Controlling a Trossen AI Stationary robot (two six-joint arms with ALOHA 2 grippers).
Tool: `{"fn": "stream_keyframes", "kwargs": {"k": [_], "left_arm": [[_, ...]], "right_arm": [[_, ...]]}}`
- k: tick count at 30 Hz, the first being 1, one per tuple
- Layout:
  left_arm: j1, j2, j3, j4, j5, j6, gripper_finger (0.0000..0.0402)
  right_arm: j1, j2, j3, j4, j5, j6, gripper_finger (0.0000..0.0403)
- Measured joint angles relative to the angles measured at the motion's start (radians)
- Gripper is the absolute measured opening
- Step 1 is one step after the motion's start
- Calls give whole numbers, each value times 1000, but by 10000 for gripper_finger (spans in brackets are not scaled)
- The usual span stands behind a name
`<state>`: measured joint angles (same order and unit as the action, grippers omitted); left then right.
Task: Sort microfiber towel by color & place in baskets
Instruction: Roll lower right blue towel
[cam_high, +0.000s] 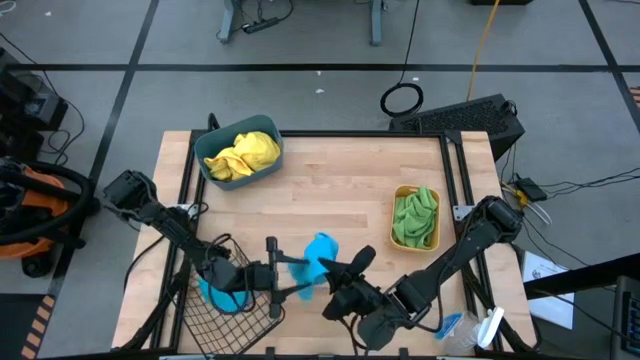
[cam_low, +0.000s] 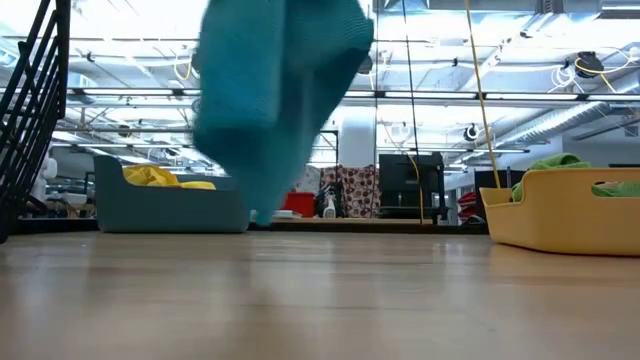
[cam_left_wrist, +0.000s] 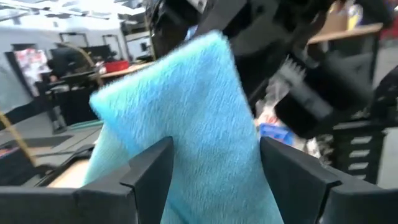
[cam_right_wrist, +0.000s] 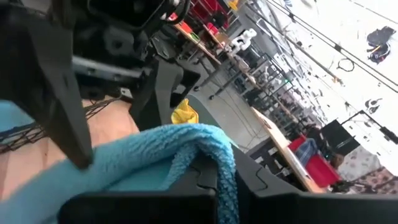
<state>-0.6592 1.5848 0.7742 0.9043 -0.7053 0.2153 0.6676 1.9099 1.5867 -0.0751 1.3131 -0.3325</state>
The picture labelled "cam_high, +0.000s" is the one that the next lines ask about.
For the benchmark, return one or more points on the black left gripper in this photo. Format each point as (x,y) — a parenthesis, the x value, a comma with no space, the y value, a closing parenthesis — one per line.
(255,277)

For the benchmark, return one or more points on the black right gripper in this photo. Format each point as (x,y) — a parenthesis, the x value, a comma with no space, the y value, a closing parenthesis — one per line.
(360,300)

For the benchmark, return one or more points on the blue microfiber towel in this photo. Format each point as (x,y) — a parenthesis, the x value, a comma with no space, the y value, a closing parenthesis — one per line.
(225,302)
(317,250)

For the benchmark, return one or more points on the orange plastic basket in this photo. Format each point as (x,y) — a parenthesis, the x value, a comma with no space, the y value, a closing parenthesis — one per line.
(434,240)

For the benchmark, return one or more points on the green cloth top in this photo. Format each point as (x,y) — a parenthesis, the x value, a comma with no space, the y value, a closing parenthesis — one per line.
(422,202)

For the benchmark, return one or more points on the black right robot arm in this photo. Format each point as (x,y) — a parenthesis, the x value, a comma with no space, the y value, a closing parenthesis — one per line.
(450,260)

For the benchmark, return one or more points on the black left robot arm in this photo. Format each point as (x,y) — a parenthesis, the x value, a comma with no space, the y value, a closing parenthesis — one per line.
(170,225)

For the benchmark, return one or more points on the teal plastic basket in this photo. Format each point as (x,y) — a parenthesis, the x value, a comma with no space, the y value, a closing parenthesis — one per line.
(250,182)

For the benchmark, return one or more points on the glass cleaner spray bottle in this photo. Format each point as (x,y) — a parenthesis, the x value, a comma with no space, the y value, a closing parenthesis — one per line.
(465,332)

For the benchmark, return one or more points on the black power adapter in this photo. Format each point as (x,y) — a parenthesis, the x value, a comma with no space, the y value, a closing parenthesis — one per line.
(531,189)

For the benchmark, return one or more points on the white paper sheet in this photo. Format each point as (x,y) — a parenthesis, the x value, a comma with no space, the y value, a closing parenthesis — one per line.
(555,312)

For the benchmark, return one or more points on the black metal beam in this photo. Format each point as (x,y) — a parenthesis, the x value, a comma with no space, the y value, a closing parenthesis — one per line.
(590,277)

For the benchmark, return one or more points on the grey desk leg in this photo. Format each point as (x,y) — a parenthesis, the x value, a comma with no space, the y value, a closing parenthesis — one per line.
(229,22)
(376,25)

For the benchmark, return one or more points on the black power strip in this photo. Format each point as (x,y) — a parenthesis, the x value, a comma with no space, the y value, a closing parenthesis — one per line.
(261,25)

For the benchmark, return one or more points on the orange black vacuum cleaner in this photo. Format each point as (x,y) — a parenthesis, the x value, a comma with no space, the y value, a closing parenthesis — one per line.
(35,200)

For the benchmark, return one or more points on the grey electronics box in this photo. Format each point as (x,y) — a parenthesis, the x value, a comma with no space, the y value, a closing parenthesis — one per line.
(627,325)

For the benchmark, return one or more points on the black equipment cart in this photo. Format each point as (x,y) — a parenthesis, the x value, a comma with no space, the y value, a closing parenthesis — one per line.
(25,105)

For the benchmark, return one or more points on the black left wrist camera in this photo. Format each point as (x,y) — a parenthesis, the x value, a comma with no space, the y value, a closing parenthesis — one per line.
(226,275)

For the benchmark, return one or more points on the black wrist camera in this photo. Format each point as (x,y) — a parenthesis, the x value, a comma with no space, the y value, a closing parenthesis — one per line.
(226,275)
(377,330)

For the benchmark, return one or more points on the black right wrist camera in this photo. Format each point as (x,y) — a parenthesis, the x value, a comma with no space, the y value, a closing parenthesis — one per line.
(377,330)

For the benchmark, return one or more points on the grey metal bracket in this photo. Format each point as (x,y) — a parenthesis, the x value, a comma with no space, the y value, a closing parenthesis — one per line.
(462,212)

